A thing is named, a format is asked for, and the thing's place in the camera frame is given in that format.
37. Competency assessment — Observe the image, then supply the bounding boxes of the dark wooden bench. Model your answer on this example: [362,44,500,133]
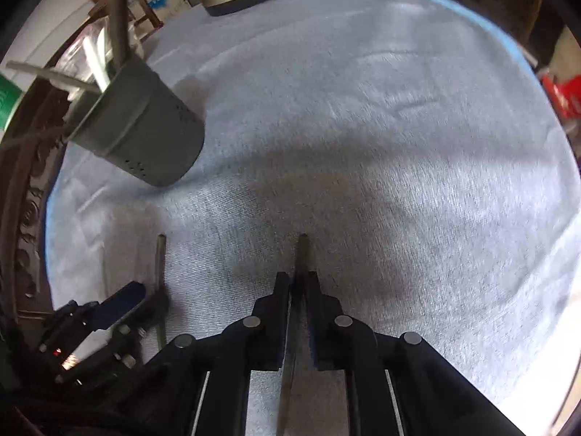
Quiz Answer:
[1,77,71,325]

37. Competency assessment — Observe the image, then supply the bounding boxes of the grey metal utensil holder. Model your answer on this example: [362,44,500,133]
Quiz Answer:
[69,56,205,187]

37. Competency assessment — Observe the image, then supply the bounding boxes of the green thermos jug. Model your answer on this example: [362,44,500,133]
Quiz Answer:
[0,75,24,133]

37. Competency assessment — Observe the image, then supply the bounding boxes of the grey tablecloth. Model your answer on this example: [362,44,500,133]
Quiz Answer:
[46,0,580,435]

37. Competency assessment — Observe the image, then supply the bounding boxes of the red plastic chair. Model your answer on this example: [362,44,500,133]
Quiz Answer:
[541,74,581,120]

